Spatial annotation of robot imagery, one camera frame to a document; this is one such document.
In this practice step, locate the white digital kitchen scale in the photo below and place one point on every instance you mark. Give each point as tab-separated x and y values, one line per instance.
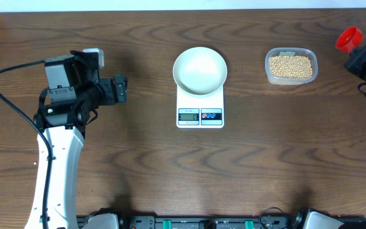
200	112

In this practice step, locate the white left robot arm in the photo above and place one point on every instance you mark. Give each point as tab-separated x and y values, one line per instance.
62	117

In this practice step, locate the cream ceramic bowl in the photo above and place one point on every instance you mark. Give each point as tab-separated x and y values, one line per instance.
200	71

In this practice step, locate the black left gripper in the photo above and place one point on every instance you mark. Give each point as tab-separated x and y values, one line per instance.
107	84

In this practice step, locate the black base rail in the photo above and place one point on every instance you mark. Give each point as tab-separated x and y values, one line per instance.
272	217

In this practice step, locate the red plastic measuring scoop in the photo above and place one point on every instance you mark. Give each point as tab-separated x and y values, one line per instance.
349	39

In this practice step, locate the clear plastic soybean container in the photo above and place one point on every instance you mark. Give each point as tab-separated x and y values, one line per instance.
291	66

